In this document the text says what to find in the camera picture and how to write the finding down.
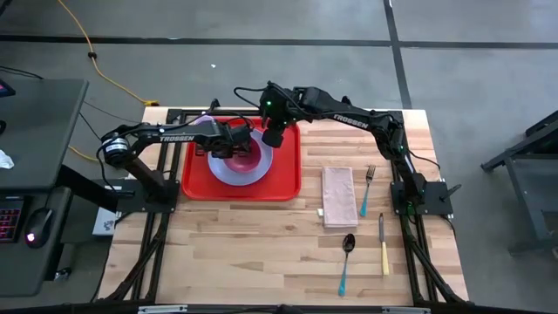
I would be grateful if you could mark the red plastic tray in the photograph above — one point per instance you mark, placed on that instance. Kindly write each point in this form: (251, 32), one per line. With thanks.
(283, 183)

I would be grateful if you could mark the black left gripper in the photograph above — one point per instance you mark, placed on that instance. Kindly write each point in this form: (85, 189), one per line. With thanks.
(220, 139)

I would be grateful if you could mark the white cardboard box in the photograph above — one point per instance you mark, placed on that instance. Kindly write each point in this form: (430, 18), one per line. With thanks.
(104, 224)

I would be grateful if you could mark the black aluminium table frame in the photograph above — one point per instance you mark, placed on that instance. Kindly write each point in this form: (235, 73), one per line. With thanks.
(174, 115)

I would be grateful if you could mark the beige cloth napkin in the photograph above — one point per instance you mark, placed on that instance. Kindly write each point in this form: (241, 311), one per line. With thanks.
(340, 196)

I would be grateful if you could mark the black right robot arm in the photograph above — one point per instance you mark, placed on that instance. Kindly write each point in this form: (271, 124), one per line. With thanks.
(349, 120)

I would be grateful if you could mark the magenta plastic bowl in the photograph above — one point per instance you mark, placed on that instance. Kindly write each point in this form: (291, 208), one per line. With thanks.
(244, 162)

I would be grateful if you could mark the black metal cart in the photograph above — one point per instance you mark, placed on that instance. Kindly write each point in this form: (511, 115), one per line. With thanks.
(519, 151)

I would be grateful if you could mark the white crumpled tissue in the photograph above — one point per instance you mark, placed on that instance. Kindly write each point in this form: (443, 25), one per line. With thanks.
(5, 160)

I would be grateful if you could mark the black computer mouse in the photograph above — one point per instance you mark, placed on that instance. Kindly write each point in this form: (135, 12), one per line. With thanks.
(38, 227)

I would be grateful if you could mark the black office desk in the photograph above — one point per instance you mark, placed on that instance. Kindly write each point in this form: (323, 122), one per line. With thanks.
(39, 131)

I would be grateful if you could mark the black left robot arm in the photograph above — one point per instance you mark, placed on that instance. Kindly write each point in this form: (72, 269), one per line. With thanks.
(174, 138)

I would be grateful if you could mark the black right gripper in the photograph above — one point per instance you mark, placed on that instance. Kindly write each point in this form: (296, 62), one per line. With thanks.
(281, 107)

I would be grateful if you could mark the silver metal bracket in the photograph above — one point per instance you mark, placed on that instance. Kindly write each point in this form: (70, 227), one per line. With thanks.
(161, 309)
(405, 310)

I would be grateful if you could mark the lavender round plate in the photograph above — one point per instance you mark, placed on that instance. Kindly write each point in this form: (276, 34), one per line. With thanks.
(244, 176)

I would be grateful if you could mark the backlit computer keyboard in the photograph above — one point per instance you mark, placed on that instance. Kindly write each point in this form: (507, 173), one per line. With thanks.
(9, 222)

